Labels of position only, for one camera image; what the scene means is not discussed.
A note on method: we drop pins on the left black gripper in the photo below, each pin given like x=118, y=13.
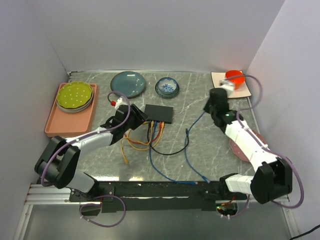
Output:
x=140, y=117

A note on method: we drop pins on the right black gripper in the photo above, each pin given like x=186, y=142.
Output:
x=206, y=107

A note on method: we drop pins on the black network switch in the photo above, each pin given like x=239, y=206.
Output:
x=159, y=113

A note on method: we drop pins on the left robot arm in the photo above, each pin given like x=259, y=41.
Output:
x=58, y=162

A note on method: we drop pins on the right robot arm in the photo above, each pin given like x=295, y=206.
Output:
x=273, y=176

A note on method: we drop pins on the orange plastic cup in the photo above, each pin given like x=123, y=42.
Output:
x=236, y=77

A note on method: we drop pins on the dark teal round plate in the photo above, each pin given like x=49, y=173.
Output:
x=130, y=83

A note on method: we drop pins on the blue patterned saucer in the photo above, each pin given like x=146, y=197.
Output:
x=167, y=90

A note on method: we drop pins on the blue white porcelain bowl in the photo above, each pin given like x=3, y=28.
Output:
x=167, y=80

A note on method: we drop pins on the pink dotted plate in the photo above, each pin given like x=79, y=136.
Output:
x=237, y=150

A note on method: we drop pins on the grey plate under green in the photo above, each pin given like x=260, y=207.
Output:
x=75, y=110

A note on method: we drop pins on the green dotted plate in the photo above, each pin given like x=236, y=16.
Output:
x=74, y=95

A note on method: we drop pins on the pink rectangular tray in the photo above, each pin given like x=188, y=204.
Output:
x=65, y=124

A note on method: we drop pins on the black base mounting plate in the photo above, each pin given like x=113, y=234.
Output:
x=115, y=196

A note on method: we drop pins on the aluminium frame rail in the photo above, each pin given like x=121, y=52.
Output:
x=39, y=195

